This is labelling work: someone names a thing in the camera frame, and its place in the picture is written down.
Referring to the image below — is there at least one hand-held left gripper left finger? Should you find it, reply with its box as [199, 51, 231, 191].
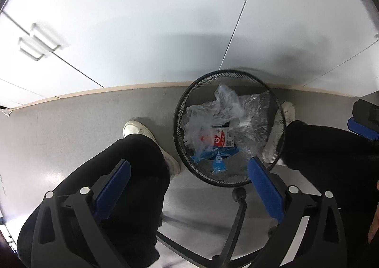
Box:
[31, 159, 131, 268]

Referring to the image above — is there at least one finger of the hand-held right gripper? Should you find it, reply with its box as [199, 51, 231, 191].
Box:
[347, 99, 379, 141]

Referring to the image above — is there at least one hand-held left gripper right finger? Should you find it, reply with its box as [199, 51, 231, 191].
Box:
[248, 156, 347, 268]

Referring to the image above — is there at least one blue plastic bag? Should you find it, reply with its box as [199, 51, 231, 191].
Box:
[191, 147, 239, 175]

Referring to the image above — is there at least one black mesh trash bin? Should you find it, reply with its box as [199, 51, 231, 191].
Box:
[173, 69, 286, 188]

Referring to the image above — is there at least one white and red carton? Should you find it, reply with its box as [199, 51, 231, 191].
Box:
[212, 126, 237, 148]

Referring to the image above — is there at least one clear plastic bag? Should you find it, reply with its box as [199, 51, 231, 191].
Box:
[180, 84, 247, 162]
[234, 90, 276, 156]

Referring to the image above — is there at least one person's right hand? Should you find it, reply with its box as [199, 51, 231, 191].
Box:
[368, 181, 379, 243]

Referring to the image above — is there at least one person's left leg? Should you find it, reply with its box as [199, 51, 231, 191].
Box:
[17, 134, 171, 268]

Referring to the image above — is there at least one black chair base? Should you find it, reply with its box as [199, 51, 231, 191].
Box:
[156, 187, 299, 268]

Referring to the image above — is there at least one person's white left shoe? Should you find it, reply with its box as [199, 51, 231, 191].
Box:
[122, 120, 181, 180]

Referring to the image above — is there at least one white cabinet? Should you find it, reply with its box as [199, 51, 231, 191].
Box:
[0, 0, 379, 109]

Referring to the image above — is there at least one metal cabinet handle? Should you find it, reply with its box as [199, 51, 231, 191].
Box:
[18, 36, 51, 62]
[30, 22, 71, 50]

